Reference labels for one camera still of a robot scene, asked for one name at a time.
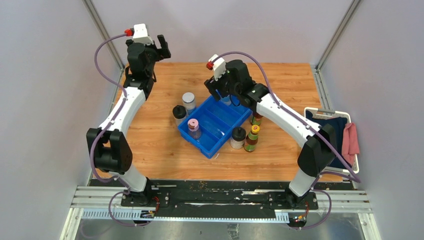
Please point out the blue divided plastic bin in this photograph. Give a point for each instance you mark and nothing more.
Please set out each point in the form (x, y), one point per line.
(216, 122)

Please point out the pink lid spice jar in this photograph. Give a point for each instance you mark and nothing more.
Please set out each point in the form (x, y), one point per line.
(194, 128)

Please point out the silver lid blue label jar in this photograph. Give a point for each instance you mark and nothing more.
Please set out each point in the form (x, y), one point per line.
(226, 100)

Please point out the red cap sauce bottle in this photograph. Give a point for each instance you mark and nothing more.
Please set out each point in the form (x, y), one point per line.
(256, 119)

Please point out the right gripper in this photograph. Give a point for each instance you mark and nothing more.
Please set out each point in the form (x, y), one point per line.
(212, 85)

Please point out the aluminium frame post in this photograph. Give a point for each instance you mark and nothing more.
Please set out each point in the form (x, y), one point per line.
(351, 10)
(89, 4)

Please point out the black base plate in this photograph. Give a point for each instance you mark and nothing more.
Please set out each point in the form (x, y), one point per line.
(212, 199)

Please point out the right aluminium frame post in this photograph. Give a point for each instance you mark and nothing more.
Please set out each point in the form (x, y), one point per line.
(351, 10)

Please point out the black lid jar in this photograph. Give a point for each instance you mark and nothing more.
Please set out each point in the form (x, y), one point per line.
(238, 136)
(179, 113)

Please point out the silver lid millet jar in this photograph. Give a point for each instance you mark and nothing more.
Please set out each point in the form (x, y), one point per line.
(189, 102)

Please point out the dark blue cloth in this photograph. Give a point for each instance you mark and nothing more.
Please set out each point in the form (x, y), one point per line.
(338, 123)

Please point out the yellow cap sauce bottle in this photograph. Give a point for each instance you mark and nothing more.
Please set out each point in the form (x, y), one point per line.
(252, 138)

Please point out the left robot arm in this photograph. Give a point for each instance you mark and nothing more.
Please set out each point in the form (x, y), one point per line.
(110, 155)

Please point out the white plastic basket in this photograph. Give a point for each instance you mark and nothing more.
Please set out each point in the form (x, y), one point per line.
(328, 114)

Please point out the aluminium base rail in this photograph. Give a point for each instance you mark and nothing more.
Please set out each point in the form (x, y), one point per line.
(96, 213)

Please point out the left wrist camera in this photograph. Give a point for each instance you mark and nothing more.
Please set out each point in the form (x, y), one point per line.
(141, 34)

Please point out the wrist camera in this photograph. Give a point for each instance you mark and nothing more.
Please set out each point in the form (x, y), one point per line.
(219, 67)
(141, 34)

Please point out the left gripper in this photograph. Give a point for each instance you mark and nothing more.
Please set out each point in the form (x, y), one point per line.
(162, 53)

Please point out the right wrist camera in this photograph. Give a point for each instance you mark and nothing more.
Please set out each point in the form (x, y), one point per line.
(219, 67)

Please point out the pink cloth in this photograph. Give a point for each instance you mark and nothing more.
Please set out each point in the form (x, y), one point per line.
(350, 145)

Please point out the left aluminium frame post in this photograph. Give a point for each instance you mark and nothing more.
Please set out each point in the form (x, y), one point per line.
(89, 4)

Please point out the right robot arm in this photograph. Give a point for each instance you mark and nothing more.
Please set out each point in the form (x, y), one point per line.
(318, 143)

